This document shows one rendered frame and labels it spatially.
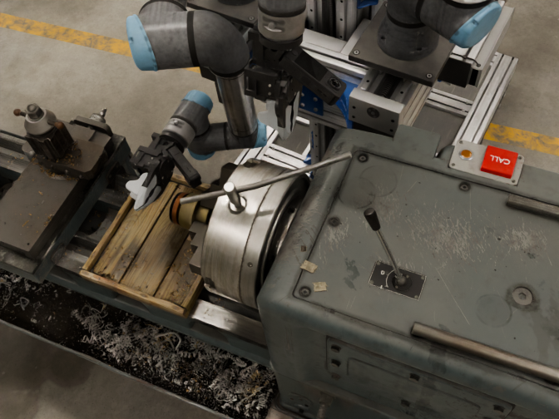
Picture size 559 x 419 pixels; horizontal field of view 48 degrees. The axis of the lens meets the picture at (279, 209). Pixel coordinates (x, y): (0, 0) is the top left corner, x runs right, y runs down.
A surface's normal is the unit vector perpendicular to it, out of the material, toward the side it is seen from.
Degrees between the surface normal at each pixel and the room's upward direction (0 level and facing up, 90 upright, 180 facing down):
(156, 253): 0
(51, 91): 0
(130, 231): 0
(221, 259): 55
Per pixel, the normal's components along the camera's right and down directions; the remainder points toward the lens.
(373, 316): -0.07, -0.54
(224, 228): -0.26, -0.07
